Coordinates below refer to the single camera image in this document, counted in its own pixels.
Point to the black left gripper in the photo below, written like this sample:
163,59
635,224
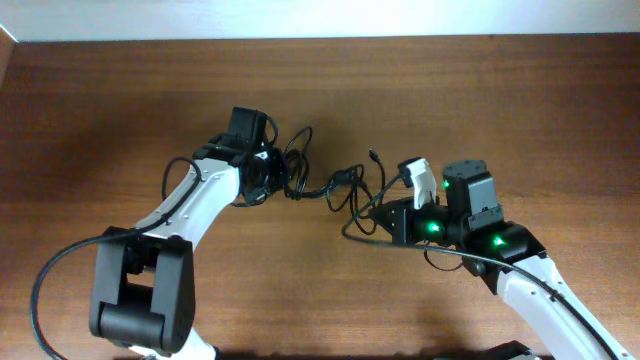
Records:
277,156

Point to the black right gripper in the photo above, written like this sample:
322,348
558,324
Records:
396,220

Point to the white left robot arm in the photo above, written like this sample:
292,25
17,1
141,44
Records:
143,296

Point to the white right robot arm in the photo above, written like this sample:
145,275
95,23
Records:
510,260

